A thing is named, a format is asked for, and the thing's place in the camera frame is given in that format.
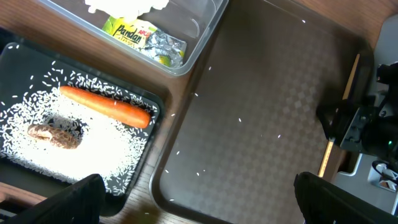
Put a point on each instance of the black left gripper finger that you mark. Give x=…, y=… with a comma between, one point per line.
x=81, y=202

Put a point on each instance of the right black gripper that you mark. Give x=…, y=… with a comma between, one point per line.
x=354, y=128

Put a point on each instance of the wooden chopstick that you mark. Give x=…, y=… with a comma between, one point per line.
x=326, y=157
x=351, y=78

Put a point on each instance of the white rice pile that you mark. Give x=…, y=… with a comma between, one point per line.
x=74, y=137

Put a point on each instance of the brown mushroom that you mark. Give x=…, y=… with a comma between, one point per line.
x=54, y=136

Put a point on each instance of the orange carrot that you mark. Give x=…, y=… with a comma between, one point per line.
x=118, y=110

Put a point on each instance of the yellow green snack wrapper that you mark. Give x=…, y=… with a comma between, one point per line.
x=148, y=39

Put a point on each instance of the white tissue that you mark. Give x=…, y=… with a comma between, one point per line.
x=130, y=10

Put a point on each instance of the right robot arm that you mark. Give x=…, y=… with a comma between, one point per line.
x=361, y=128

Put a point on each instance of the black waste tray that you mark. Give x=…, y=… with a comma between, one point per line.
x=77, y=124

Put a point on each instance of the grey dishwasher rack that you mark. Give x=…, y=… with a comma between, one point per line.
x=374, y=177

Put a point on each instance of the dark brown serving tray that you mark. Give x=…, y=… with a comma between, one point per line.
x=248, y=126

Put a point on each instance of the clear plastic bin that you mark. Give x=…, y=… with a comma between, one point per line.
x=192, y=21

